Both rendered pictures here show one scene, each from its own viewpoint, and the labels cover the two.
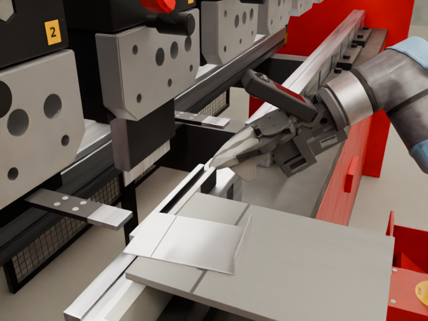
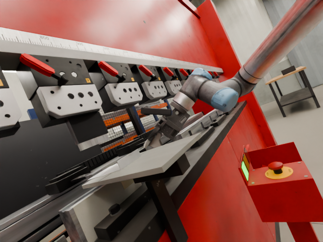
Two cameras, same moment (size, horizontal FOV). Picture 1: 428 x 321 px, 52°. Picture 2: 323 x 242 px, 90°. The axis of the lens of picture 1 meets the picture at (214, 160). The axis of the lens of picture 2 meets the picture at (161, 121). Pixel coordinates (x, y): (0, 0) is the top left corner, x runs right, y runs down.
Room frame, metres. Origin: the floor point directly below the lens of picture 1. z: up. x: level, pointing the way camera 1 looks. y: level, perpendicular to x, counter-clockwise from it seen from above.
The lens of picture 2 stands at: (0.03, -0.22, 1.06)
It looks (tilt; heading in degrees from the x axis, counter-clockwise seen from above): 0 degrees down; 12
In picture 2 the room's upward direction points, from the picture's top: 24 degrees counter-clockwise
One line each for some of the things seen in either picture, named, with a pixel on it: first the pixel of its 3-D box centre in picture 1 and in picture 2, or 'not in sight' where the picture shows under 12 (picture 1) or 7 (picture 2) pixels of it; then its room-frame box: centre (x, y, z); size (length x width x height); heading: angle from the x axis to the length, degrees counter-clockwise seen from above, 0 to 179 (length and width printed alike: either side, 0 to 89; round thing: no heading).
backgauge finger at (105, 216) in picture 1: (42, 193); (77, 175); (0.51, 0.23, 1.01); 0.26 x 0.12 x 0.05; 67
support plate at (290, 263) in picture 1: (267, 256); (141, 161); (0.40, -0.06, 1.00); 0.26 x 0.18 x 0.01; 67
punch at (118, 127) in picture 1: (146, 129); (89, 130); (0.46, 0.08, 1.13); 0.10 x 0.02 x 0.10; 157
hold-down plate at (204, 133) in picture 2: not in sight; (203, 136); (0.99, -0.22, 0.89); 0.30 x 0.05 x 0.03; 157
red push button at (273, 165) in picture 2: not in sight; (277, 169); (0.56, -0.38, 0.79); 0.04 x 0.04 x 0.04
